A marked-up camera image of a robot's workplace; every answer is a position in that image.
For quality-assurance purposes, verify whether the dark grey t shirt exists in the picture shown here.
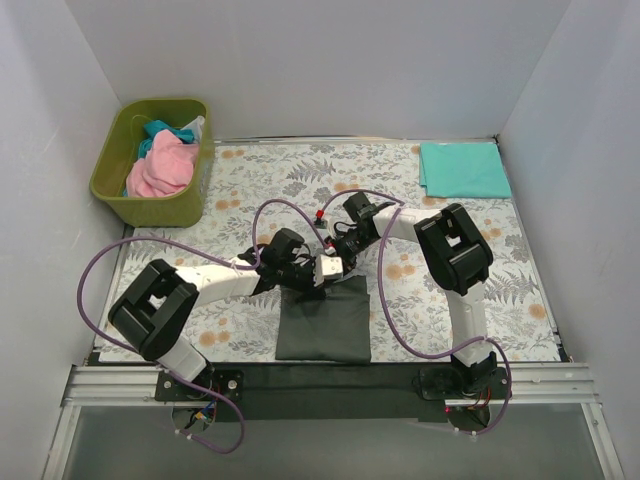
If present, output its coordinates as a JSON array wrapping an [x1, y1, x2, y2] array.
[[275, 276, 371, 364]]

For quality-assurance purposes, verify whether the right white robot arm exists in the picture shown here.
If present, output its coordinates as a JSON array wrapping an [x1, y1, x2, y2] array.
[[325, 190, 498, 400]]

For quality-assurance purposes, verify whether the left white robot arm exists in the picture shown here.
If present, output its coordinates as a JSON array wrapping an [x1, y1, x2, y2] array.
[[108, 228, 343, 400]]

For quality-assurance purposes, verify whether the floral patterned table mat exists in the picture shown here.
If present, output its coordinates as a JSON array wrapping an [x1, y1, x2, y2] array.
[[118, 143, 560, 362]]

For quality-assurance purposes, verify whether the folded teal t shirt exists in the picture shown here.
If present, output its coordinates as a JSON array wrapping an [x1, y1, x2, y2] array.
[[419, 142, 512, 199]]

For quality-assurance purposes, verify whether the pink t shirt in bin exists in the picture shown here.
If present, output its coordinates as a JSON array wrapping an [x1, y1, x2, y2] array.
[[125, 130, 199, 198]]

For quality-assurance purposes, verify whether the white plastic bag in bin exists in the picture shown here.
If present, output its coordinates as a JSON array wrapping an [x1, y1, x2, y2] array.
[[182, 115, 205, 143]]

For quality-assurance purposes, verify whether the teal cloth in bin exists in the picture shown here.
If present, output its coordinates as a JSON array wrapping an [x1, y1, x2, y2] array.
[[138, 120, 199, 158]]

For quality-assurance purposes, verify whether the green plastic laundry bin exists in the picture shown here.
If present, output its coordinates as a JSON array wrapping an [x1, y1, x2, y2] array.
[[89, 97, 214, 228]]

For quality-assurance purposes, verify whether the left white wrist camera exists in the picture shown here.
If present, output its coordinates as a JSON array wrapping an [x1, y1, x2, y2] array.
[[313, 254, 344, 287]]

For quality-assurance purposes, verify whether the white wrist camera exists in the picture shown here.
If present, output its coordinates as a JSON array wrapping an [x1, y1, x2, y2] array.
[[314, 209, 329, 229], [313, 254, 344, 287]]

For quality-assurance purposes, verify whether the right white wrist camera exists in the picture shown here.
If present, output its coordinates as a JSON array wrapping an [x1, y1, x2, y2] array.
[[314, 209, 329, 229]]

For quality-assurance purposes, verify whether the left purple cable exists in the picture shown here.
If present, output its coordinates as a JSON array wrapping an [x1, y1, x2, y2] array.
[[77, 198, 335, 454]]

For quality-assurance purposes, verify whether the purple cable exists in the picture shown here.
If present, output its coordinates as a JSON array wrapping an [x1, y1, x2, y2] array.
[[77, 198, 335, 454], [317, 189, 513, 437]]

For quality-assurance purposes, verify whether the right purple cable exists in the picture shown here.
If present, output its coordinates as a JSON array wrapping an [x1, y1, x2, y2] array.
[[317, 189, 513, 437]]

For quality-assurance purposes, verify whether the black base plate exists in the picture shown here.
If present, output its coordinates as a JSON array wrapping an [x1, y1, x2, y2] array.
[[154, 363, 507, 423]]

